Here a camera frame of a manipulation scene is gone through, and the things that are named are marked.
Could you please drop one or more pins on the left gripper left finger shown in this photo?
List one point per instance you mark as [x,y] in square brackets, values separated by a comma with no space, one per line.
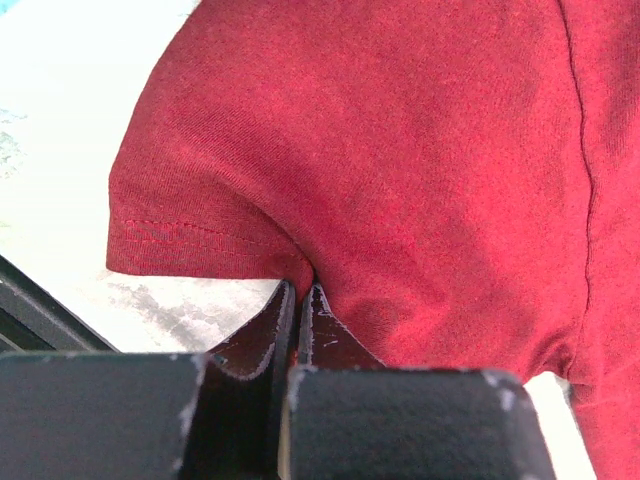
[251,350]

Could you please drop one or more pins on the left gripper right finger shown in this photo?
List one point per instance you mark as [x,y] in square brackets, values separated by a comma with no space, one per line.
[325,342]

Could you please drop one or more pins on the dark red t shirt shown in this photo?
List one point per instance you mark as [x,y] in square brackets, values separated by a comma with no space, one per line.
[461,177]

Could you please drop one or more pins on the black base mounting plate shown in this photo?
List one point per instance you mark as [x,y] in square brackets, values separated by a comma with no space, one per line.
[33,320]

